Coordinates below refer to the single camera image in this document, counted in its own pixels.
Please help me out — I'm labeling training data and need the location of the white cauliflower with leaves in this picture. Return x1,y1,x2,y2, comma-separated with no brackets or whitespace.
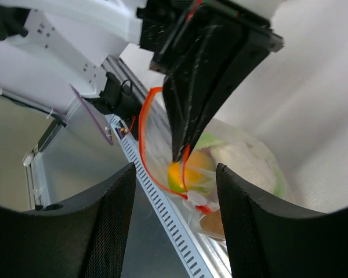
195,129,287,198

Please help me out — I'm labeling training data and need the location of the green yellow mango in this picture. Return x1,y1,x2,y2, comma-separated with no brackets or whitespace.
168,150,216,196

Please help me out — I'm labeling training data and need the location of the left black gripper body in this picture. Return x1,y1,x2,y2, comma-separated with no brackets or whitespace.
136,1,284,162

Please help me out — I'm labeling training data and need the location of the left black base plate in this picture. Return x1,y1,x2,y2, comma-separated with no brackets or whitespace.
88,72,142,120

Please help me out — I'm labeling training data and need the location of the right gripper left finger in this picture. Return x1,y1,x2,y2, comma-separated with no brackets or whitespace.
0,163,136,277

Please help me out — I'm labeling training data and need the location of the brown kiwi fruit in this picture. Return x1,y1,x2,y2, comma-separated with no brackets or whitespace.
200,210,224,239

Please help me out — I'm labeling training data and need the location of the aluminium mounting rail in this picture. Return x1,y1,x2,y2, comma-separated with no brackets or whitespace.
23,56,230,278

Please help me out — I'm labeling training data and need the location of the white slotted cable duct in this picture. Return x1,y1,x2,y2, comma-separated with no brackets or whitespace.
106,113,215,278

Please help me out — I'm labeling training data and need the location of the clear zip top bag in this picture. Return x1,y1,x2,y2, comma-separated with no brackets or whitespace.
138,87,295,241

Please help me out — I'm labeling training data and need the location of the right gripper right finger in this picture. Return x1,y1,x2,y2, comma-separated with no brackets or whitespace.
216,164,348,277

